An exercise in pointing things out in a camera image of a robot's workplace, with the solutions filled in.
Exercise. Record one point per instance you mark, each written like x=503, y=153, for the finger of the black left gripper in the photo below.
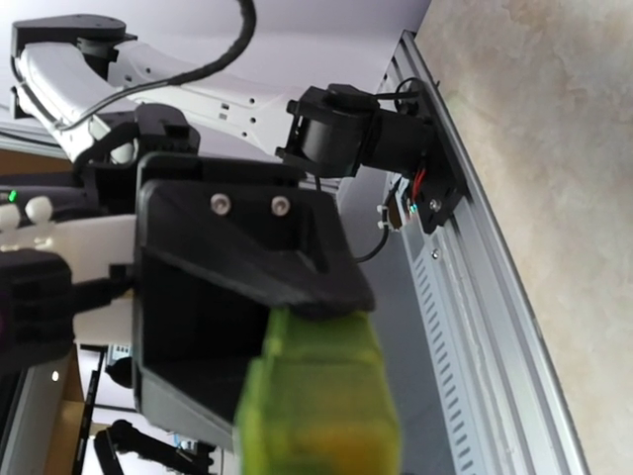
x=220, y=243

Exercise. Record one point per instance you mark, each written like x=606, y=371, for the green pill organizer box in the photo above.
x=317, y=401

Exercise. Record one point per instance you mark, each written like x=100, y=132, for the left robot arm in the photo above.
x=108, y=100

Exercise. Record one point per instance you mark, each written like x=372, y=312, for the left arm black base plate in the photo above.
x=430, y=163

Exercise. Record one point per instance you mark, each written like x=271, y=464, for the aluminium front rail frame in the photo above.
x=503, y=407

